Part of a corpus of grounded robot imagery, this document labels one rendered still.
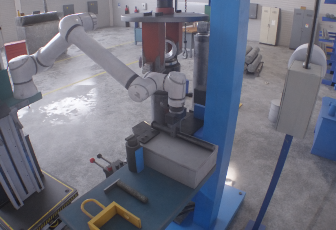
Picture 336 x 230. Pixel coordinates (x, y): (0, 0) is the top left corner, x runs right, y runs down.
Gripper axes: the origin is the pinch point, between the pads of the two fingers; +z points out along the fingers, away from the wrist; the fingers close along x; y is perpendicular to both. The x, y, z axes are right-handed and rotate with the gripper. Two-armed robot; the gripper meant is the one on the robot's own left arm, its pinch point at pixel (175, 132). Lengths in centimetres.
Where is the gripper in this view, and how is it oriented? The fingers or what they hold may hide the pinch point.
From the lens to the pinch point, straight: 127.4
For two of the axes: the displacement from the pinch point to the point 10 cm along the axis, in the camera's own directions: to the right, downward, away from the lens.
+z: -0.1, 9.0, 4.4
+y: 8.1, 2.7, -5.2
